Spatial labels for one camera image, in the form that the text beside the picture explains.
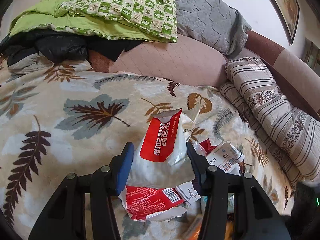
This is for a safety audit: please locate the green checked quilt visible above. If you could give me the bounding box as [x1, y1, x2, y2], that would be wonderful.
[9, 0, 178, 43]

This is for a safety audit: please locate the white box line print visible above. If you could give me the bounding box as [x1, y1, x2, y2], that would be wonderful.
[174, 182, 201, 203]

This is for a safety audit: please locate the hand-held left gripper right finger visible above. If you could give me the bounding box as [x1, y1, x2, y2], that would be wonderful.
[186, 142, 292, 240]

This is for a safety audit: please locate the brown and beige sofa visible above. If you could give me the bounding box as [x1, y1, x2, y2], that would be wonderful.
[87, 30, 320, 122]

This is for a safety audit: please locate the torn red white packet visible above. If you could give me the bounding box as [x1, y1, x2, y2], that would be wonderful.
[119, 184, 188, 222]

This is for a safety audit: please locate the clear plastic wrapper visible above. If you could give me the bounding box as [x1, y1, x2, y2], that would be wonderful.
[182, 106, 202, 155]

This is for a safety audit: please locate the white medicine box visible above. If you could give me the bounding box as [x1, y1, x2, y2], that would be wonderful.
[204, 141, 245, 176]

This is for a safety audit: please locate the white bag red label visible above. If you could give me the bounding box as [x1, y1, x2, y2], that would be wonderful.
[126, 108, 198, 189]

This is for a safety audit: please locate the grey padded cloth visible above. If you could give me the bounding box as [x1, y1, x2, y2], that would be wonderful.
[7, 53, 55, 75]

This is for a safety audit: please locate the striped folded quilt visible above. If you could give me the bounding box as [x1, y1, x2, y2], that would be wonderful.
[219, 57, 320, 183]

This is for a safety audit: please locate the framed wall picture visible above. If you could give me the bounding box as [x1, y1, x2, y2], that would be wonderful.
[255, 0, 300, 46]

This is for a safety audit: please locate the dark red wrapper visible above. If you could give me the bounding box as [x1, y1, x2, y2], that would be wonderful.
[199, 140, 213, 156]

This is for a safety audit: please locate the grey quilted blanket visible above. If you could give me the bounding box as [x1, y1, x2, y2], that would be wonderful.
[169, 0, 253, 57]

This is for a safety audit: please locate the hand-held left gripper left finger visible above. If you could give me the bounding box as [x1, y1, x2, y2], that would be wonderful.
[28, 142, 135, 240]

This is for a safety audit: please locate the black jacket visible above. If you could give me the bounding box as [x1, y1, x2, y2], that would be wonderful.
[0, 29, 143, 65]

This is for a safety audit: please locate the leaf print blanket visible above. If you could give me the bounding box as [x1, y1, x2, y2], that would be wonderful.
[0, 57, 300, 240]

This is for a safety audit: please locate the wooden framed glass door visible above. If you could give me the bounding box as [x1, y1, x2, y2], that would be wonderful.
[303, 37, 320, 68]

